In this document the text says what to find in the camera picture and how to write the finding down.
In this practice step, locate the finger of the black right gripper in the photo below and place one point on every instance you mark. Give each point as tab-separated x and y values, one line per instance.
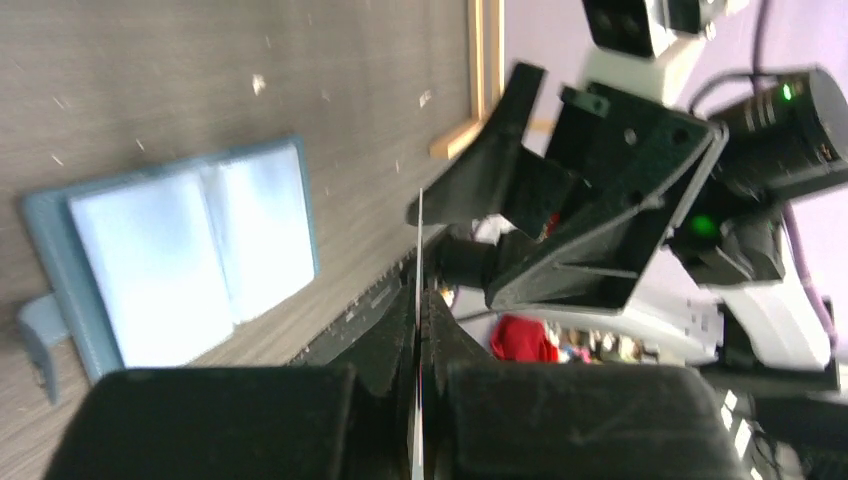
465	262
496	173

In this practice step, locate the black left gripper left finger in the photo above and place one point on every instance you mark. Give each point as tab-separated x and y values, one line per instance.
348	419

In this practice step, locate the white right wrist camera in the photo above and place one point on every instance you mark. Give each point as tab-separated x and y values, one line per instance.
647	28

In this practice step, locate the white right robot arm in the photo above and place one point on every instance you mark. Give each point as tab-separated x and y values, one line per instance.
721	292

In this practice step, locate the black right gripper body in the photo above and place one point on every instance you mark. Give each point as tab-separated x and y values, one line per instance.
639	168

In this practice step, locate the white credit card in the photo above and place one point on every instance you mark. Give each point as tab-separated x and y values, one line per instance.
417	437

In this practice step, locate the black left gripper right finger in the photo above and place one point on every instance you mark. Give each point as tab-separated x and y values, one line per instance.
486	419

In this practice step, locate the blue card holder wallet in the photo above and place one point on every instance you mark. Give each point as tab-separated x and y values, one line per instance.
158	266

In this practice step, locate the wooden frame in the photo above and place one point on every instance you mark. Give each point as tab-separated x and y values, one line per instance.
487	76

